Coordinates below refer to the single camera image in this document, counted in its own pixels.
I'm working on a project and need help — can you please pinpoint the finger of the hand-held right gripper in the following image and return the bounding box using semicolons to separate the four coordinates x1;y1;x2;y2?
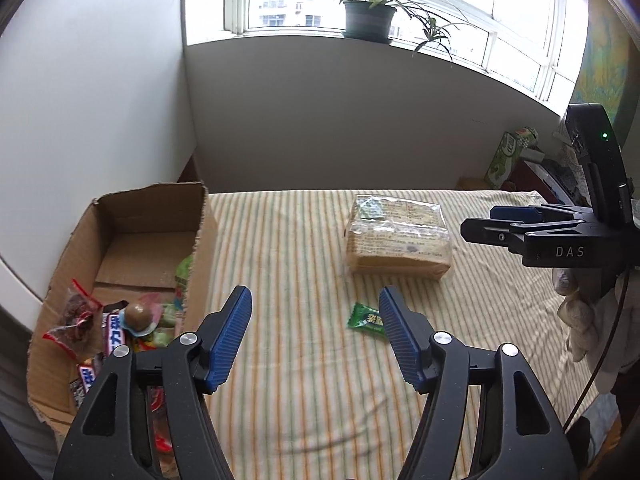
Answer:
489;204;592;224
460;217;541;255

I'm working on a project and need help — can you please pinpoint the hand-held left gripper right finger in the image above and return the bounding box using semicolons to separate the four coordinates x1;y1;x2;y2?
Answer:
378;286;576;480

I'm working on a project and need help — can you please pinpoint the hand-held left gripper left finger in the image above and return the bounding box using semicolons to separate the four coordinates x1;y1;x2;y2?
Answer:
52;285;253;480

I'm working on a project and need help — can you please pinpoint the green candy packet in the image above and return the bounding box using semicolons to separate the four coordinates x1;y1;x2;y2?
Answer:
347;302;389;341

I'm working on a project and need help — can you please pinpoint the brown jelly cup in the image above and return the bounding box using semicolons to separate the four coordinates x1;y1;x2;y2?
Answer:
121;296;166;337

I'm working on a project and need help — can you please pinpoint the black chocolate bar blue print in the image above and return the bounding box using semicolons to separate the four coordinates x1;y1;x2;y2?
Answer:
101;300;132;357

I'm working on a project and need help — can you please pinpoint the brown cardboard box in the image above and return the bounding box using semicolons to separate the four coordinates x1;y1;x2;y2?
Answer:
27;181;218;436

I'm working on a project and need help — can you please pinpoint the person's right hand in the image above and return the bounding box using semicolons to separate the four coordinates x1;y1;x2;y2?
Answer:
552;268;637;394

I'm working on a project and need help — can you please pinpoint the dark red side table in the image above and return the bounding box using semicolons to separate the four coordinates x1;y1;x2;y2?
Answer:
505;160;566;206

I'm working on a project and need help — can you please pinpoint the white lace cloth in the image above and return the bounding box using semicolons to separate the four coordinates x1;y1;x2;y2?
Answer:
552;130;596;207

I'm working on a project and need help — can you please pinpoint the green carton box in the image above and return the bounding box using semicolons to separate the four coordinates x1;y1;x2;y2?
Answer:
486;127;540;190

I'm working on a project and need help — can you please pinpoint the pale green wrapped candy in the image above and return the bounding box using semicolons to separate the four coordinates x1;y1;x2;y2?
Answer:
173;255;195;307

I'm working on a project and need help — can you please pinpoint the bagged sliced bread loaf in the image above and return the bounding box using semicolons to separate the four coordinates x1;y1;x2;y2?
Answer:
345;195;453;280

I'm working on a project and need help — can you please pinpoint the striped tablecloth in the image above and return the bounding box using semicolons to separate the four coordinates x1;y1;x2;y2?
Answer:
150;189;621;480

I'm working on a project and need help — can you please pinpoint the potted spider plant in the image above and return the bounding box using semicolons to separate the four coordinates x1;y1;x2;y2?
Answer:
339;0;473;63

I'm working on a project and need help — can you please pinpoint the white cabinet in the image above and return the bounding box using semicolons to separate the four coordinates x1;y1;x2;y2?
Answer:
0;0;198;306

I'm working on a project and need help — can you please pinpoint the blue yellow wall poster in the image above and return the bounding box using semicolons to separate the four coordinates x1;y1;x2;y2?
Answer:
570;0;636;126

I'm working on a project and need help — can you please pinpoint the black cable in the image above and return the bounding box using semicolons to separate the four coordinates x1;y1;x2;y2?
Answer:
564;269;632;433

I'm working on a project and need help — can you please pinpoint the white window frame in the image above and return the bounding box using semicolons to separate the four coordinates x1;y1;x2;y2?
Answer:
217;0;591;106

